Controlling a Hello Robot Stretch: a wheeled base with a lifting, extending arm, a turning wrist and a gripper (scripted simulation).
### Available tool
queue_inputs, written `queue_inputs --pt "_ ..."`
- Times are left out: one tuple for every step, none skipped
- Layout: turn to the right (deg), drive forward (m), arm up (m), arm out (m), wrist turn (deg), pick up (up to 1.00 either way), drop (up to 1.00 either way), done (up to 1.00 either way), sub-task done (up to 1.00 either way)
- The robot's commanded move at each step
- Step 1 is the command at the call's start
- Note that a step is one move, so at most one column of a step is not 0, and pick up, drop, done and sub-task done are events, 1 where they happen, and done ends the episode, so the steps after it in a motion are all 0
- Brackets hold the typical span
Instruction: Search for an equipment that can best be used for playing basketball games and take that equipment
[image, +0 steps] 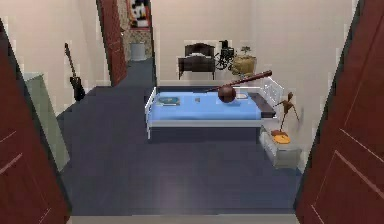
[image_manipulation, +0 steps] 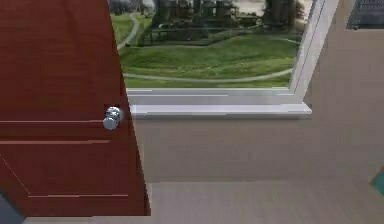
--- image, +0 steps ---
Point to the brown basketball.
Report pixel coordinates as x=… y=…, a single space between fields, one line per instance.
x=227 y=93

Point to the white bed with blue mattress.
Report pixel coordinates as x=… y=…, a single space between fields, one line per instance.
x=203 y=113

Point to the blue book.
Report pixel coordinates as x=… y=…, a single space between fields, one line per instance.
x=168 y=100

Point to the black wheelchair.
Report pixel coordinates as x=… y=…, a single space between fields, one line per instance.
x=224 y=56

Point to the brown baseball bat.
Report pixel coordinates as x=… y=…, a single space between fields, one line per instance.
x=248 y=79

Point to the grey bin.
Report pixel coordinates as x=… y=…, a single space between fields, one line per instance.
x=137 y=51

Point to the orange round disc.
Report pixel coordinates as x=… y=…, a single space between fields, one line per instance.
x=281 y=139

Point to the brown figure statue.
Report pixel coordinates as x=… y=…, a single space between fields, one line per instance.
x=286 y=107

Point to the grey bedside table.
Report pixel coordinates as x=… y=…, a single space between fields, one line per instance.
x=283 y=150

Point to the red-brown room door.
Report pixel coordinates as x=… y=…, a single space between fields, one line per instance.
x=23 y=156
x=350 y=133
x=113 y=40

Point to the black guitar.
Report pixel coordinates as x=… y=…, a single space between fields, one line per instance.
x=75 y=80

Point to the pale green cabinet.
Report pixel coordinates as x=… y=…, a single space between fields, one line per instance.
x=45 y=116

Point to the framed wall picture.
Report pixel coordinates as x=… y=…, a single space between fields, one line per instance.
x=139 y=13

